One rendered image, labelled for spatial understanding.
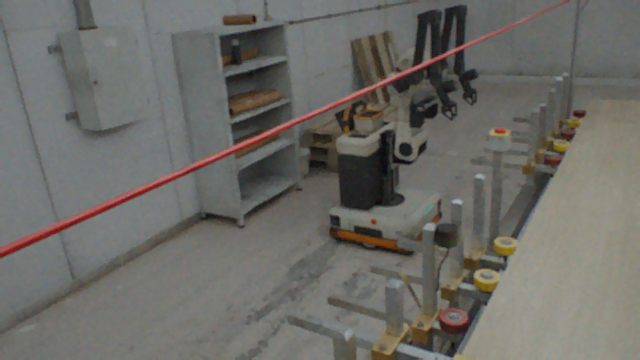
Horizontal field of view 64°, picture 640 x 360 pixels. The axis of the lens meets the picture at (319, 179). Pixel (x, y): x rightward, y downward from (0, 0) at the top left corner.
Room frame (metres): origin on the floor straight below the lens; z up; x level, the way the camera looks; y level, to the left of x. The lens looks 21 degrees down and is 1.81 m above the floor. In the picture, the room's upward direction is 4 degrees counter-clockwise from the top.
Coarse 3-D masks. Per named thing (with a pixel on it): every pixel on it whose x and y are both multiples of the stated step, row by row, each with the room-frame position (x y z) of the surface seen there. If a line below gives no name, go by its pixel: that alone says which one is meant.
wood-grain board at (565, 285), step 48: (576, 144) 2.64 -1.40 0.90; (624, 144) 2.58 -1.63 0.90; (576, 192) 2.01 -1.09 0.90; (624, 192) 1.98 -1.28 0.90; (528, 240) 1.63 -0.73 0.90; (576, 240) 1.60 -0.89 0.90; (624, 240) 1.58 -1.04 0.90; (528, 288) 1.33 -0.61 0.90; (576, 288) 1.32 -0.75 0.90; (624, 288) 1.30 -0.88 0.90; (480, 336) 1.13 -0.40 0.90; (528, 336) 1.12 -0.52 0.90; (576, 336) 1.10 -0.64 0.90; (624, 336) 1.09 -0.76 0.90
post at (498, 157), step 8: (496, 152) 1.92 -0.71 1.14; (496, 160) 1.92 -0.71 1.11; (496, 168) 1.92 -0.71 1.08; (496, 176) 1.92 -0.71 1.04; (496, 184) 1.92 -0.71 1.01; (496, 192) 1.92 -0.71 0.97; (496, 200) 1.92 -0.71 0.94; (496, 208) 1.92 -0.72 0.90; (496, 216) 1.91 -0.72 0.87; (496, 224) 1.91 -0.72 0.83; (496, 232) 1.91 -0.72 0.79; (488, 240) 1.93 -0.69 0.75; (488, 248) 1.92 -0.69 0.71
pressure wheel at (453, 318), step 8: (440, 312) 1.24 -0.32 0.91; (448, 312) 1.24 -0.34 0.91; (456, 312) 1.24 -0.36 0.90; (464, 312) 1.23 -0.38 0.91; (440, 320) 1.21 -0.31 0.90; (448, 320) 1.20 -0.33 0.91; (456, 320) 1.20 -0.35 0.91; (464, 320) 1.19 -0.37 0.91; (448, 328) 1.19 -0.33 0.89; (456, 328) 1.18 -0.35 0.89; (464, 328) 1.19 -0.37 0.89
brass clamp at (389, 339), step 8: (408, 328) 1.11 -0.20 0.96; (384, 336) 1.07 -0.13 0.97; (392, 336) 1.07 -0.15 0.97; (400, 336) 1.07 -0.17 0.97; (408, 336) 1.10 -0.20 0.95; (376, 344) 1.04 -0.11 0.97; (392, 344) 1.04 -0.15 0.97; (376, 352) 1.02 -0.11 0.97; (384, 352) 1.01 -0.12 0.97; (392, 352) 1.02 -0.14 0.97
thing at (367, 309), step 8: (328, 296) 1.43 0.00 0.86; (336, 296) 1.43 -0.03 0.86; (344, 296) 1.43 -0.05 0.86; (328, 304) 1.43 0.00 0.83; (336, 304) 1.42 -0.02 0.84; (344, 304) 1.40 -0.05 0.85; (352, 304) 1.38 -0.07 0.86; (360, 304) 1.38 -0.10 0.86; (368, 304) 1.37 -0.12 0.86; (360, 312) 1.37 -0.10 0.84; (368, 312) 1.35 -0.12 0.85; (376, 312) 1.34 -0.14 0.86; (384, 312) 1.33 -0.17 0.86; (384, 320) 1.32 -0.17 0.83; (408, 320) 1.28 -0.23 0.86; (432, 328) 1.24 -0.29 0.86; (440, 328) 1.23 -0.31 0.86; (440, 336) 1.22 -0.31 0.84; (448, 336) 1.21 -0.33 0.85; (456, 336) 1.20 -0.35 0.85
